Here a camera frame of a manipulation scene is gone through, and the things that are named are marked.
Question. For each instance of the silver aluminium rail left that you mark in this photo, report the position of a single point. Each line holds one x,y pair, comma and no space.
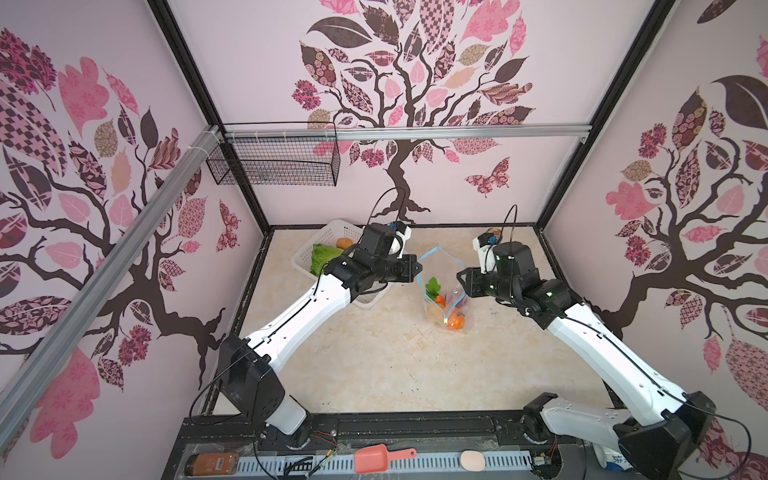
20,396

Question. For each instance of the orange carrot with leaves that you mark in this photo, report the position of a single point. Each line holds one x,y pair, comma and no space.
433,291

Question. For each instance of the orange bell pepper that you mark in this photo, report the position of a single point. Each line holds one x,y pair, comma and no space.
456,321

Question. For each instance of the beige oval sponge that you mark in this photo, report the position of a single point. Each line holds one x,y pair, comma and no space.
472,461

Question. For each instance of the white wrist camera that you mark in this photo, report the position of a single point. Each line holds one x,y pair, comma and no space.
403,231
484,245

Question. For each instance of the white cable tray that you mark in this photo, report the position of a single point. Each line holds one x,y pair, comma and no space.
340,465

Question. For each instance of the silver aluminium rail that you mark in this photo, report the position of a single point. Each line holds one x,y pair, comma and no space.
20,396
417,133

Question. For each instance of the silver aluminium rail back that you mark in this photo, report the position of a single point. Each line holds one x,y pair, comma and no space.
417,133

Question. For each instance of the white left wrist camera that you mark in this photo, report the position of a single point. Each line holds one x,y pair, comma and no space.
403,231

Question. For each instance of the pink plastic scoop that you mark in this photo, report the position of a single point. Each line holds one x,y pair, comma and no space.
377,458

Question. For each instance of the clear zip top bag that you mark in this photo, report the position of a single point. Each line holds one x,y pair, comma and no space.
438,263

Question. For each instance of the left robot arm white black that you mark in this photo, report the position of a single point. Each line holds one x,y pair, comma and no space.
247,370

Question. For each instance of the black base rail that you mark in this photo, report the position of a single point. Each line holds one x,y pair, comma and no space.
345,433

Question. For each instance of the black wire wall basket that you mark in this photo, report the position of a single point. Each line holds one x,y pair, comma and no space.
288,153

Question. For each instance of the white plastic perforated basket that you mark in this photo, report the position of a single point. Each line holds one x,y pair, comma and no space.
328,235

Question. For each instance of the green napa cabbage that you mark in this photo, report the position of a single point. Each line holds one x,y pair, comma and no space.
321,255

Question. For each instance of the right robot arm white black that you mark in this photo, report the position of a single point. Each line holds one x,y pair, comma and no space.
659,425

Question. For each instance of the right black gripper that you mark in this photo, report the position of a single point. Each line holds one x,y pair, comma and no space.
472,277

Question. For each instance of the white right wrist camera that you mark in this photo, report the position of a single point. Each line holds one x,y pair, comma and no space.
484,245

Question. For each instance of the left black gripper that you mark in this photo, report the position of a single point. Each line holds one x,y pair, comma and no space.
407,273

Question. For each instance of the small orange fruit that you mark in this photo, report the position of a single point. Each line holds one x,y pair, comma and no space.
344,243

